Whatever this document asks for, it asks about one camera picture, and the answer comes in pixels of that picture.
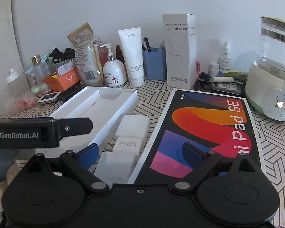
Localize grey flat device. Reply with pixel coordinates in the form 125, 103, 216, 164
211, 82, 244, 95

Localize black phone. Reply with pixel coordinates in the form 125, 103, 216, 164
58, 85, 86, 101

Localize white pump bottle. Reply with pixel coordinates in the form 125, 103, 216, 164
99, 43, 127, 87

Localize small labelled carton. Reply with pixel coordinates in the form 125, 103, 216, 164
56, 59, 76, 78

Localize small white pill bottle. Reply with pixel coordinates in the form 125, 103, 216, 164
209, 63, 220, 78

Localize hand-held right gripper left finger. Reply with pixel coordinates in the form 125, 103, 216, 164
21, 143, 109, 194

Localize glass kettle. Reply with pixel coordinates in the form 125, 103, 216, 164
259, 16, 285, 63

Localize blue pen holder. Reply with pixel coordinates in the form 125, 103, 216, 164
142, 47, 167, 81

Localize white kettle base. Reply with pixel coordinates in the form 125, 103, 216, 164
245, 57, 285, 121

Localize kraft paper snack bag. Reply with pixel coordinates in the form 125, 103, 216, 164
67, 22, 104, 87

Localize clear bottle white cap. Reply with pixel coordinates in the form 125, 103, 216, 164
6, 68, 30, 98

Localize white cosmetic tube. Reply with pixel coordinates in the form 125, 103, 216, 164
117, 27, 145, 87

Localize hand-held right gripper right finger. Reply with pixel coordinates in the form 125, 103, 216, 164
172, 142, 263, 193

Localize orange box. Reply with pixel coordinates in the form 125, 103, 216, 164
43, 66, 82, 92

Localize clear spray bottle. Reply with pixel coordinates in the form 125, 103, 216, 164
219, 41, 231, 74

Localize black tray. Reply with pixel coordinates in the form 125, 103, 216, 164
192, 78, 246, 98

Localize tall white carton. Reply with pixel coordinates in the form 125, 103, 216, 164
162, 13, 197, 91

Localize white charger box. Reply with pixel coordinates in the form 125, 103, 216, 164
94, 151, 139, 186

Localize white printed charger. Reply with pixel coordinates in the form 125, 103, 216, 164
112, 136, 143, 154

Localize clear bottle gold cap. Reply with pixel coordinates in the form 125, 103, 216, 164
30, 55, 50, 93

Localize green packet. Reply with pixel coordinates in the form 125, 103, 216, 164
228, 71, 249, 80

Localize brown glass bottle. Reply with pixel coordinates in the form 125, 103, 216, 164
116, 45, 126, 64

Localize white paper roll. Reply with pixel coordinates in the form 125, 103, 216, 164
210, 76, 235, 83

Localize white square charger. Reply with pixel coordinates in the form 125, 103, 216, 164
115, 115, 150, 139

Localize colourful tablet box lid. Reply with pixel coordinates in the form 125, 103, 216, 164
128, 89, 266, 186

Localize clear bag red print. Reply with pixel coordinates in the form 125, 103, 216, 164
5, 95, 40, 114

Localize clear bottle red label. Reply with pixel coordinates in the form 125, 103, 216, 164
93, 38, 110, 63

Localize dark cloth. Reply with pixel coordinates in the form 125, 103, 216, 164
49, 47, 76, 63

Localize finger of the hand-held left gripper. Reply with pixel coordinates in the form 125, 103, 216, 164
58, 117, 93, 140

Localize white box tray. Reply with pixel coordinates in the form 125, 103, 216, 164
41, 86, 139, 158

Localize small white desk clock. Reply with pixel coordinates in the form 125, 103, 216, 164
37, 91, 61, 105

